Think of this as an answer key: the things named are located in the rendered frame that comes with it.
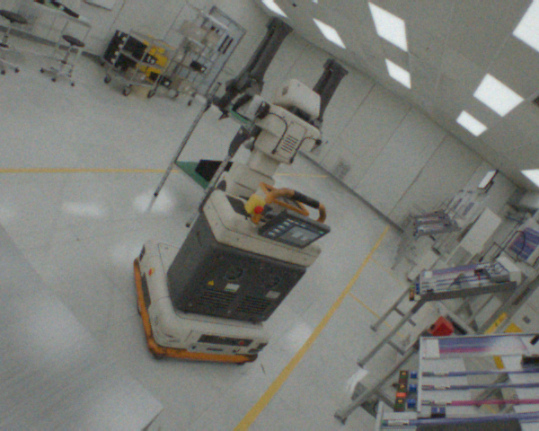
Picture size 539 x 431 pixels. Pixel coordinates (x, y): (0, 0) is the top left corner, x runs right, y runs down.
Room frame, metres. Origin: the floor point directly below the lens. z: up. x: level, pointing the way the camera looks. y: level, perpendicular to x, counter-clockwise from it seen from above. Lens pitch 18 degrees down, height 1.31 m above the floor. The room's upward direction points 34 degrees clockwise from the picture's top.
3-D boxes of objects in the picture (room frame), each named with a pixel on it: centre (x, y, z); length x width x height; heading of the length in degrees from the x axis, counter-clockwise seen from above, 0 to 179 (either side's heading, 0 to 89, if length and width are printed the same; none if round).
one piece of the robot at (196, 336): (1.37, -0.16, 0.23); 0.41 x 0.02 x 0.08; 129
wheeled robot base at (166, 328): (1.61, 0.06, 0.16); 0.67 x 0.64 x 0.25; 39
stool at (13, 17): (2.88, 3.51, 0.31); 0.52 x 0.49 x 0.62; 164
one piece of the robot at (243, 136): (1.84, 0.24, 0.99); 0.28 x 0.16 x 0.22; 129
